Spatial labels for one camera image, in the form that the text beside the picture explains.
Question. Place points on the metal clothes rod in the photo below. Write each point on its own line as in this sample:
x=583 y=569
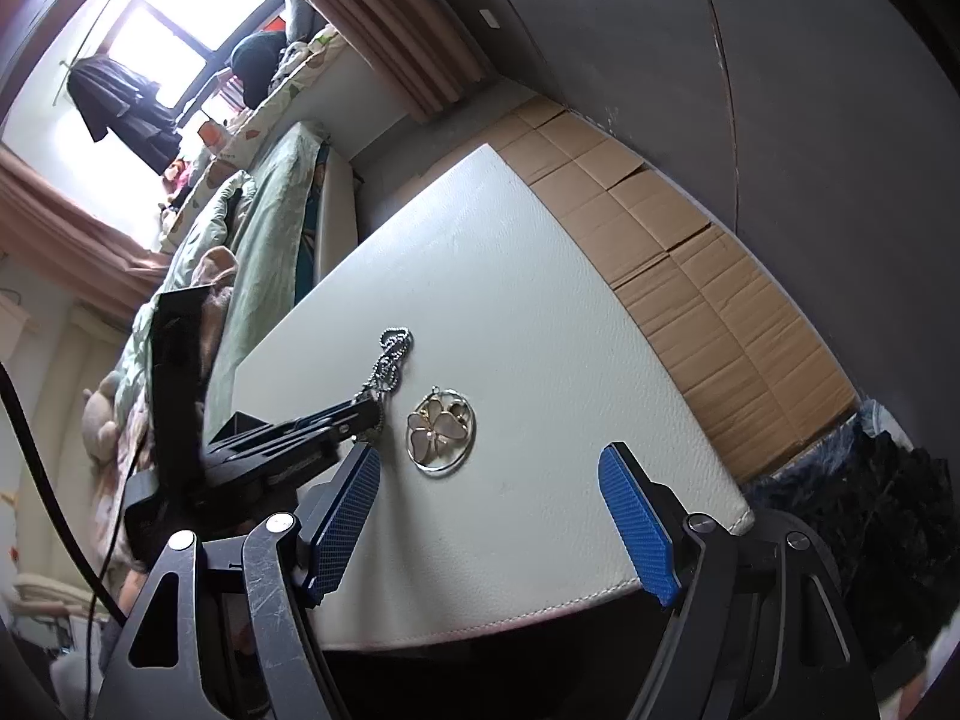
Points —
x=75 y=66

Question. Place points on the beige plush toy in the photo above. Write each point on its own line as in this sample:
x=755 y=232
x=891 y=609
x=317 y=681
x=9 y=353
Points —
x=97 y=420

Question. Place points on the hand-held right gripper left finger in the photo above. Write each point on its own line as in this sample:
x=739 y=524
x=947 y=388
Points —
x=345 y=525

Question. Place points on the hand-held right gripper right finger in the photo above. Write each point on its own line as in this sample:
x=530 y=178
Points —
x=641 y=532

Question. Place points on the white leather side table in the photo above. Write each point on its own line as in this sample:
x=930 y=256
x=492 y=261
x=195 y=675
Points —
x=525 y=315

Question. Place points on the dark framed window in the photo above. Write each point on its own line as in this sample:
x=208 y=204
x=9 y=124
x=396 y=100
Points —
x=187 y=7

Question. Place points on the dark grey pillow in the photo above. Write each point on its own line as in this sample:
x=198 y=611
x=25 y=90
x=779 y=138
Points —
x=296 y=15

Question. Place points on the cream padded headboard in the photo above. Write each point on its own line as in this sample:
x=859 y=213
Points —
x=52 y=405

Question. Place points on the flattened cardboard sheets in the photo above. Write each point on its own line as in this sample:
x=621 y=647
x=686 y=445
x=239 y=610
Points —
x=675 y=240

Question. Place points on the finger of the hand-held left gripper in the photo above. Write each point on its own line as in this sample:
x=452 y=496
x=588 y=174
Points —
x=334 y=414
x=330 y=454

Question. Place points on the green bed sheet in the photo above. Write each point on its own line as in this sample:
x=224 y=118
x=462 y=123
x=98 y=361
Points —
x=262 y=240

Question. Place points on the hanging dark clothes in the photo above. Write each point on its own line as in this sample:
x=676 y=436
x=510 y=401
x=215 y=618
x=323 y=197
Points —
x=120 y=109

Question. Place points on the pile of small toys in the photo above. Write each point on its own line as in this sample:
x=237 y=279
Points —
x=176 y=172

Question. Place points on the bed with green bedding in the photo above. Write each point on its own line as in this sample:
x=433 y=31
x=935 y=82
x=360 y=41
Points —
x=247 y=127

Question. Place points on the dark shaggy rug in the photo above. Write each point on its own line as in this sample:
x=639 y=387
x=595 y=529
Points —
x=862 y=502

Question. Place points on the white wall outlet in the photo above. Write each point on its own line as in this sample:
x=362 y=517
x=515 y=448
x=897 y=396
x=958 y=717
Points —
x=489 y=17

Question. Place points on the pink curtain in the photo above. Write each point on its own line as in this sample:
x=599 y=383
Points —
x=390 y=22
x=67 y=232

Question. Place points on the black bag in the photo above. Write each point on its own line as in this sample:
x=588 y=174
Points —
x=255 y=60

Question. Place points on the light green quilt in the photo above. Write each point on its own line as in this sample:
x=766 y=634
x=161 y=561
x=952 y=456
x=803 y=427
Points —
x=202 y=232

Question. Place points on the grey wardrobe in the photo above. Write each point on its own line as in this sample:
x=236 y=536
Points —
x=675 y=30

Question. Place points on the white bed frame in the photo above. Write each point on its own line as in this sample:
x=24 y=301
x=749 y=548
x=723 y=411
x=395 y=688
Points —
x=334 y=202

